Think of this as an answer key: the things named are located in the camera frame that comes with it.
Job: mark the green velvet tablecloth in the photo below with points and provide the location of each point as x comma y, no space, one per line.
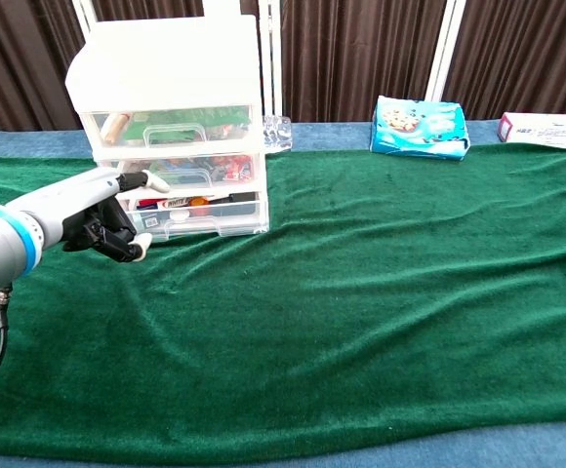
336,292

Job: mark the clear drawer with snack packs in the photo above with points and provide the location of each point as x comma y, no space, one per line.
185,173

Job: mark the yellow round container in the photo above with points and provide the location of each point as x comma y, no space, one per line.
199,205

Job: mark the clear drawer with green pack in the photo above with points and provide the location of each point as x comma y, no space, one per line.
95,124

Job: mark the white plastic drawer unit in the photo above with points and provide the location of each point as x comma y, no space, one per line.
166,63

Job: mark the crumpled clear plastic bottle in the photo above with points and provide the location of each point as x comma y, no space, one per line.
277,134

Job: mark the white pink carton box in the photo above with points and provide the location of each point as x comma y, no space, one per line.
546,131

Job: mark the blue cookie package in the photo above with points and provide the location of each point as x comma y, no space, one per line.
419,129

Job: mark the green package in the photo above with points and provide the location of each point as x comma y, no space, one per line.
219,119

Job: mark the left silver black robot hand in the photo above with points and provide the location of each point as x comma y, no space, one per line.
88,200

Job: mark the wooden roller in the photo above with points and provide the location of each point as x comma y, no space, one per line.
114,128

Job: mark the clear drawer with stationery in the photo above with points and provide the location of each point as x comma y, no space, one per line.
234,219

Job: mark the red snack pack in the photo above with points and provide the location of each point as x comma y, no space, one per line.
234,169

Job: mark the white labelled tube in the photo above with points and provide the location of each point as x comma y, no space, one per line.
175,202

